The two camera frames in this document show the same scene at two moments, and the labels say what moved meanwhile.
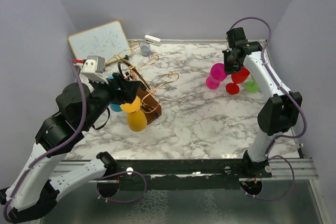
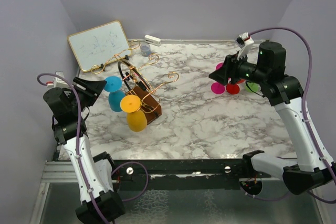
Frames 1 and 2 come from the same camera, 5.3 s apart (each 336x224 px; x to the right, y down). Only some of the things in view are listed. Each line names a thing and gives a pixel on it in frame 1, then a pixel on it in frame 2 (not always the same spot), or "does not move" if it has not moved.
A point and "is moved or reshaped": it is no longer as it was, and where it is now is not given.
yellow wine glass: (136, 120) does not move
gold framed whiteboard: (108, 40) does not move
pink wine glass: (217, 74) is moved or reshaped
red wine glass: (238, 77) does not move
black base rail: (189, 174) does not move
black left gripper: (129, 89) → (92, 89)
